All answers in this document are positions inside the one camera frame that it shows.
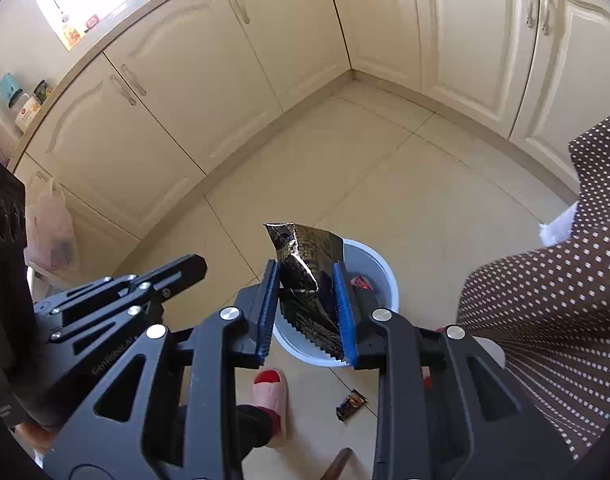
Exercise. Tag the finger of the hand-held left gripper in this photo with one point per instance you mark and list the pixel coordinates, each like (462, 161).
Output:
(147, 307)
(185, 265)

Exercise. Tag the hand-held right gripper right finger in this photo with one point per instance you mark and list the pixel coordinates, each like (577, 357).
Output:
(346, 320)

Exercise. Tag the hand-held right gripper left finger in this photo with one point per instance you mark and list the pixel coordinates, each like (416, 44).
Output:
(265, 320)

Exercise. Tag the light blue plastic bin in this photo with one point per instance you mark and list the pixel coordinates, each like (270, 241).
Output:
(385, 280)

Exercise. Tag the black gold snack wrapper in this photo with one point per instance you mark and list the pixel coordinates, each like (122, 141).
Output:
(305, 255)

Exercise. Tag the red black wrapper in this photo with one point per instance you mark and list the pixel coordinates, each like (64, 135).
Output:
(362, 282)

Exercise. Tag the translucent plastic bag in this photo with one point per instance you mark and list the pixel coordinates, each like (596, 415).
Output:
(50, 230)

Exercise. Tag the pink red slipper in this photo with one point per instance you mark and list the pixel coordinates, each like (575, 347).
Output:
(271, 390)

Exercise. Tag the small dark orange wrapper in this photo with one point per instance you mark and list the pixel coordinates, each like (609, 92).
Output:
(351, 405)

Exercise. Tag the person's dark trouser leg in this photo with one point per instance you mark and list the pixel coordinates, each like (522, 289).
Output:
(255, 430)

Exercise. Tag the brown wooden stool leg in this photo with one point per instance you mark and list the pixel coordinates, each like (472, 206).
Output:
(337, 465)

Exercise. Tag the dark green packet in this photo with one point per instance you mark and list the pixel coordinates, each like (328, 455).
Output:
(44, 92)

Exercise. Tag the teal box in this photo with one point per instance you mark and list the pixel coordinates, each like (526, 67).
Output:
(7, 86)

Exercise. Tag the row of cream cabinet doors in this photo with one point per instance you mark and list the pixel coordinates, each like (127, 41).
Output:
(185, 85)

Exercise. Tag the brown dotted tablecloth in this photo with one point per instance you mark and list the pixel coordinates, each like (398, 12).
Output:
(560, 320)

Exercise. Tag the white paper napkin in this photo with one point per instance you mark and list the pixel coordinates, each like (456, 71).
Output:
(560, 227)

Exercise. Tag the orange label bottle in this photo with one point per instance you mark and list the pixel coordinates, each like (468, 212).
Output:
(71, 34)

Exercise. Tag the small red container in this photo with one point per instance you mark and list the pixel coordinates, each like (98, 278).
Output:
(93, 22)

